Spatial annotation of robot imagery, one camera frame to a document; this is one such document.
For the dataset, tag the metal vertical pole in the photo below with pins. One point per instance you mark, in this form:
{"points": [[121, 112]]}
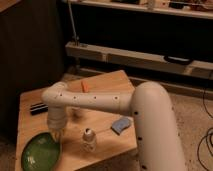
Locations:
{"points": [[75, 37]]}

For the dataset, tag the blue sponge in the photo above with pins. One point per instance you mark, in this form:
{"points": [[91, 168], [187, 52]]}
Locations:
{"points": [[120, 125]]}

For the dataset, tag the orange small block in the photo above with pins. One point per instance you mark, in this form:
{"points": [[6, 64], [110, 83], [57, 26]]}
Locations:
{"points": [[84, 86]]}

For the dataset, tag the long wooden shelf beam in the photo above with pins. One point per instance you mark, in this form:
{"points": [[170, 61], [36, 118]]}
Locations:
{"points": [[137, 59]]}

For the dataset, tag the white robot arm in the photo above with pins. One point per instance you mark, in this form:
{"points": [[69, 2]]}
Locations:
{"points": [[156, 130]]}

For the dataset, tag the wooden folding table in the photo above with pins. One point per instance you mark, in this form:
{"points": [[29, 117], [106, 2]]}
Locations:
{"points": [[73, 156]]}

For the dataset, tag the green ceramic bowl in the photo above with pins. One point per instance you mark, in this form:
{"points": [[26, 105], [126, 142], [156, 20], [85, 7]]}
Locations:
{"points": [[41, 153]]}

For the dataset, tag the yellow wooden gripper finger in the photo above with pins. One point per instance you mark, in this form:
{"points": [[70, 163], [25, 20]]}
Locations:
{"points": [[57, 134]]}

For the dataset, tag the black striped box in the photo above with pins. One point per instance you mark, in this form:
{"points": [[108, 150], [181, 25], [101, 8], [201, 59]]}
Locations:
{"points": [[38, 108]]}

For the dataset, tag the small white patterned bottle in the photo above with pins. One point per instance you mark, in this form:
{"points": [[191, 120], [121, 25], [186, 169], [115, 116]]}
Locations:
{"points": [[89, 140]]}

